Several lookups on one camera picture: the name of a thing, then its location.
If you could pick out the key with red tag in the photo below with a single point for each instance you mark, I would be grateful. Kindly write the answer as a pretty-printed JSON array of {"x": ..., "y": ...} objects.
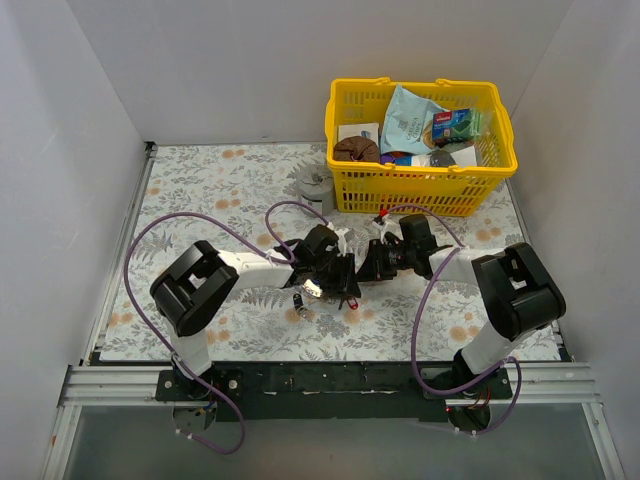
[{"x": 351, "y": 302}]

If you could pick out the yellow plastic basket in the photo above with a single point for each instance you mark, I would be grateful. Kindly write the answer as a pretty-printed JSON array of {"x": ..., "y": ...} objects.
[{"x": 363, "y": 187}]

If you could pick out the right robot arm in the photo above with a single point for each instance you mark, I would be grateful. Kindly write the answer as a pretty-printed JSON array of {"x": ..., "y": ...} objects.
[{"x": 518, "y": 294}]

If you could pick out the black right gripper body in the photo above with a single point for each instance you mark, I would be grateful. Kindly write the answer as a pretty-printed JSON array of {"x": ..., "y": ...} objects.
[{"x": 376, "y": 262}]

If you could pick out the metal disc with keyrings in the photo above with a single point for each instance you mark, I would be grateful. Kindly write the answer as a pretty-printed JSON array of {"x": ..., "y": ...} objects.
[{"x": 311, "y": 288}]

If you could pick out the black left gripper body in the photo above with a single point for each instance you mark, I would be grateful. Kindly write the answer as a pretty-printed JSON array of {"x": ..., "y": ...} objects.
[{"x": 342, "y": 277}]

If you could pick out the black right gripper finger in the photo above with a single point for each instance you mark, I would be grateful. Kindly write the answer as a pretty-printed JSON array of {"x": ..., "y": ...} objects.
[
  {"x": 385, "y": 264},
  {"x": 372, "y": 267}
]

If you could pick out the light blue chips bag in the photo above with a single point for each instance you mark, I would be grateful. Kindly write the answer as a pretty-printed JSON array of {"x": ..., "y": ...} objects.
[{"x": 407, "y": 123}]

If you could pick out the green sponge pack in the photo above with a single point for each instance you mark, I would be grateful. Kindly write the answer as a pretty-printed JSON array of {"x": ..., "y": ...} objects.
[{"x": 459, "y": 125}]

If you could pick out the white small box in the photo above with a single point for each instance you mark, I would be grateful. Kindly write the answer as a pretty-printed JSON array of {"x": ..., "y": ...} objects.
[{"x": 366, "y": 130}]

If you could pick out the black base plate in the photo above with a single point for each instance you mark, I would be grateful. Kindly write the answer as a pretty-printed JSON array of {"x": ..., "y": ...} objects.
[{"x": 319, "y": 390}]

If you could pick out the white blue bottle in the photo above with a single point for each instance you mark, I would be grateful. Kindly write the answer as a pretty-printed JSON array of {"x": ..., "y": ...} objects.
[{"x": 439, "y": 158}]

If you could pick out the brown round scrunchie item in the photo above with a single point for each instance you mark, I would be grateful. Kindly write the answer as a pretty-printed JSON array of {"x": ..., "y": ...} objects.
[{"x": 356, "y": 149}]

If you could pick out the grey paper-wrapped roll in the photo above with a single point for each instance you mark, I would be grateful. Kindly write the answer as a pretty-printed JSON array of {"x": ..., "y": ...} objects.
[{"x": 315, "y": 188}]

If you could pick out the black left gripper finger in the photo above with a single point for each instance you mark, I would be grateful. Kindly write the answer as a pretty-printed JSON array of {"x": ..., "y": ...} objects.
[
  {"x": 347, "y": 281},
  {"x": 332, "y": 283}
]

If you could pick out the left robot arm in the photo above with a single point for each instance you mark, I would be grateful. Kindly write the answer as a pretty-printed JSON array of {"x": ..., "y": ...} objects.
[{"x": 192, "y": 290}]

